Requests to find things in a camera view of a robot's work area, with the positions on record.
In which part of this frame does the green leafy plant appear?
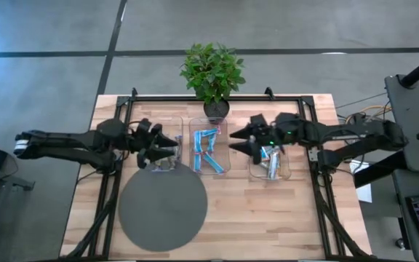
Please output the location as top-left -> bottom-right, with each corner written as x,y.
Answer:
179,42 -> 247,105

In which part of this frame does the clear plastic bin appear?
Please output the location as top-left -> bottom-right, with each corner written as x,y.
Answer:
248,121 -> 292,181
188,116 -> 232,176
142,116 -> 184,172

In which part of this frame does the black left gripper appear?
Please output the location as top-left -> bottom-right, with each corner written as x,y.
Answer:
127,123 -> 180,170

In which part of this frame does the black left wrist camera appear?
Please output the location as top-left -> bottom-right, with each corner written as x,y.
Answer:
136,118 -> 153,134

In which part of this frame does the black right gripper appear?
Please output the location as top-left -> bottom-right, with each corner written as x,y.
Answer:
229,113 -> 307,165

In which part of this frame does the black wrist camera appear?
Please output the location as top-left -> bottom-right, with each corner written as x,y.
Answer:
136,118 -> 153,134
250,114 -> 268,127

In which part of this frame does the yellow cable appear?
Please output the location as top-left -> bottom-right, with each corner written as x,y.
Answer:
345,104 -> 392,129

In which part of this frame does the grey round mat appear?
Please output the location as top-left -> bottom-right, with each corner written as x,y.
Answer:
118,162 -> 210,253

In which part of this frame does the grey side desk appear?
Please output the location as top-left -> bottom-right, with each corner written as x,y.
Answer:
383,74 -> 419,174

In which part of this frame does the round plant pot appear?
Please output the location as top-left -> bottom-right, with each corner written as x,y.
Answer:
202,100 -> 231,123

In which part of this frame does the purple granola bar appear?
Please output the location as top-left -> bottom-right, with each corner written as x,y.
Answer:
151,160 -> 177,172
175,135 -> 183,163

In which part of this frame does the white paper sheet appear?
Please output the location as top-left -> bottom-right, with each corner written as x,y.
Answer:
349,162 -> 373,204

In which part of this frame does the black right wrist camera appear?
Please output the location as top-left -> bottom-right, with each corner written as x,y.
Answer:
250,114 -> 268,127

